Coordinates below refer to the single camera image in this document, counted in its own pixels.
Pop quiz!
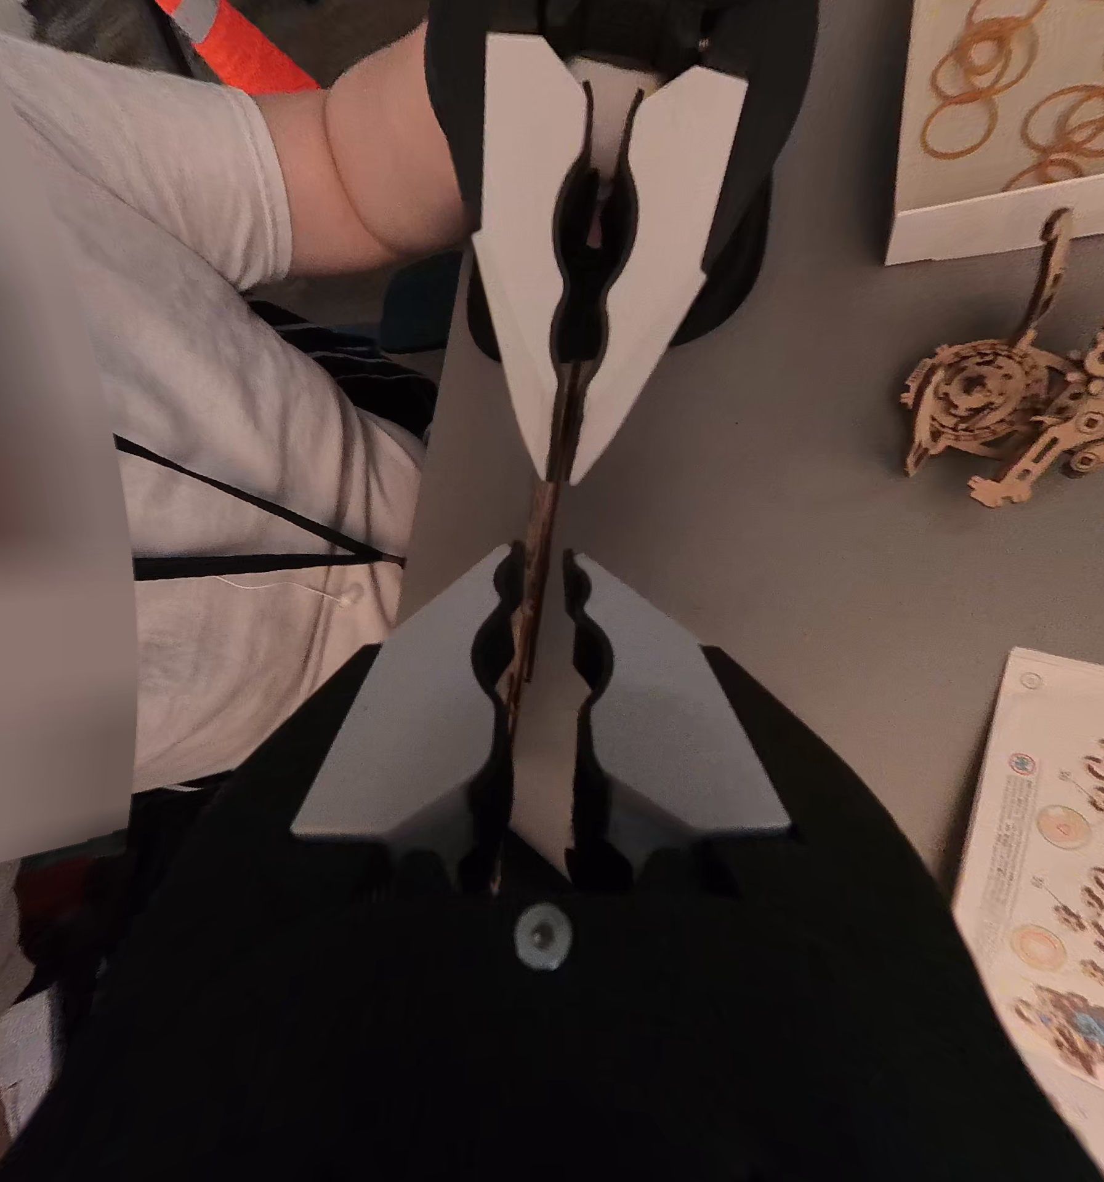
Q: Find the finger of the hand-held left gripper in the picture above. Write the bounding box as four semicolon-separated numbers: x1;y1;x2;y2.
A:
566;66;750;487
471;33;599;483

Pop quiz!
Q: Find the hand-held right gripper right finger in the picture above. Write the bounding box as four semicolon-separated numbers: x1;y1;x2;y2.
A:
560;548;791;891

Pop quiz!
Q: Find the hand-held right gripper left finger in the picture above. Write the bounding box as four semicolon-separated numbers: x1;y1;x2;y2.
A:
292;540;527;895

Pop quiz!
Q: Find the laser-cut plywood parts sheet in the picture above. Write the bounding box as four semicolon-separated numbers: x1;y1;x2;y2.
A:
494;358;598;730

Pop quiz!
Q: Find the person's left forearm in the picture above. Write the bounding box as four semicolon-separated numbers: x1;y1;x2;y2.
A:
261;22;475;278

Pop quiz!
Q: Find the assembled wooden mechanical model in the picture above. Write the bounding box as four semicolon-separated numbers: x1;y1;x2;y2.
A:
901;207;1104;510

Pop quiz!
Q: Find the black striped cloth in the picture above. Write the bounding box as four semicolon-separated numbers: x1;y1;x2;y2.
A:
247;299;443;443

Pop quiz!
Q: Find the white cardboard box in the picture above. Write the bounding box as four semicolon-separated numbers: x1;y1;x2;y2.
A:
884;0;1104;268

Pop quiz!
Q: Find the pile of tan rubber bands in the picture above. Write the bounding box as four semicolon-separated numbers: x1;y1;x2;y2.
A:
920;0;1104;193

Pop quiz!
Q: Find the printed instruction booklet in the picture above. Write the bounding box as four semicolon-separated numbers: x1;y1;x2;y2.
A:
953;645;1104;1182

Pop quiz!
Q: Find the black neck strap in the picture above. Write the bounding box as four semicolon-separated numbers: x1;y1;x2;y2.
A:
113;433;407;583

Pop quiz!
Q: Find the orange reflective strap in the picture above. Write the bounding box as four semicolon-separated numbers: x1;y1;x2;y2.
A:
152;0;322;95

